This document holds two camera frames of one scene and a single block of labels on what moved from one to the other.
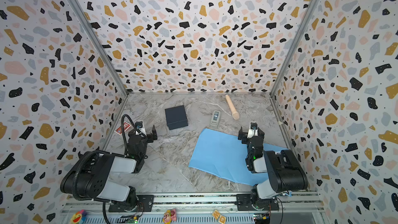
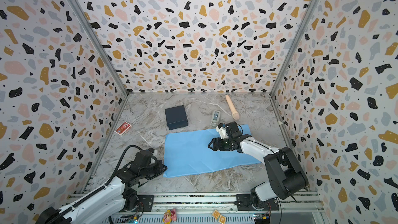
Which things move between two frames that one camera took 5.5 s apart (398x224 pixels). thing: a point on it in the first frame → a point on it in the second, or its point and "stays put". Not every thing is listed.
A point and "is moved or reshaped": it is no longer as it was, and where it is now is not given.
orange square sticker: x=222 y=219 stays put
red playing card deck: x=126 y=126 stays put
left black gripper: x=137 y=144 → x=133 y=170
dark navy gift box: x=176 y=117 stays put
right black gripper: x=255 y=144 → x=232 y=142
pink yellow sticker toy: x=169 y=215 stays put
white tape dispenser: x=215 y=119 stays put
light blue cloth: x=222 y=154 is moved or reshaped
